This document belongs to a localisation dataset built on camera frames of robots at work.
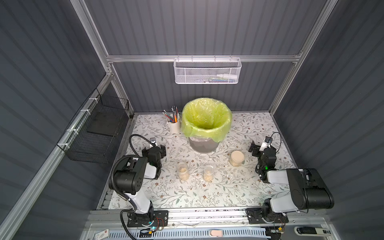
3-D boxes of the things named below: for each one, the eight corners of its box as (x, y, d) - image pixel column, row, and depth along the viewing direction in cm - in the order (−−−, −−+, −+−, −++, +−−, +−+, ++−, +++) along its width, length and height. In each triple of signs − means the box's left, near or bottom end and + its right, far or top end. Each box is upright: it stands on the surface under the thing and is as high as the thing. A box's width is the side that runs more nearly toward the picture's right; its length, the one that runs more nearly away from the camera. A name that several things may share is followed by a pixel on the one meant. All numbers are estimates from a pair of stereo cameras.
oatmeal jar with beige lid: (230, 166, 94) (232, 161, 88) (228, 156, 98) (231, 150, 92) (242, 166, 94) (245, 161, 88) (240, 156, 98) (242, 150, 92)
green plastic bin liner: (184, 158, 97) (180, 131, 75) (185, 127, 114) (183, 98, 92) (226, 157, 97) (235, 131, 75) (221, 127, 114) (228, 98, 92)
